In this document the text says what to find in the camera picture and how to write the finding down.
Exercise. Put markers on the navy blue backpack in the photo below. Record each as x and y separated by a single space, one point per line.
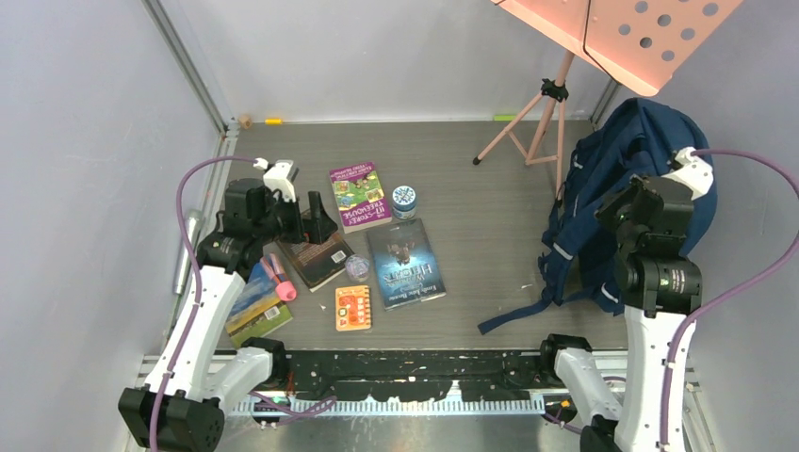
639 138

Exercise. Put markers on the purple treehouse book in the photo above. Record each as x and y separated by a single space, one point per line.
359 197

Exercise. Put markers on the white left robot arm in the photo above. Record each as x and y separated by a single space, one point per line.
181 406

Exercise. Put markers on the blue Wuthering Heights book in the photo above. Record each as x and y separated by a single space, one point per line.
406 268

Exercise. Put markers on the orange spiral notepad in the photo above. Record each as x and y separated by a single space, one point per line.
352 308

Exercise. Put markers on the silver metal cylinder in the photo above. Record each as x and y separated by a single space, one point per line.
193 224

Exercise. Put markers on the blue white round jar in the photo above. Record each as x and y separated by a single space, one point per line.
404 201

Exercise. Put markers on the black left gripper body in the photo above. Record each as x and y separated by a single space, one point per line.
290 210

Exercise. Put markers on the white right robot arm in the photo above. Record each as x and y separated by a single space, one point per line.
659 290

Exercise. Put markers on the pink music stand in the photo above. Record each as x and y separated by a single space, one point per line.
637 44

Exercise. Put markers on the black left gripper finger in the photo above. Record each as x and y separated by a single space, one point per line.
294 232
319 226

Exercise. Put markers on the landscape cover book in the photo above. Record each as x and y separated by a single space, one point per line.
258 311

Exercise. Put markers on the small wooden block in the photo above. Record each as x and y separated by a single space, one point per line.
245 121

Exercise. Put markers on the pink highlighter marker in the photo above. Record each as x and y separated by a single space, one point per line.
274 270

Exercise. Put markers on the dark brown book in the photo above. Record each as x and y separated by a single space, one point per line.
316 265

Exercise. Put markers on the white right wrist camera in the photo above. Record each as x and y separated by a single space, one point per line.
690 170

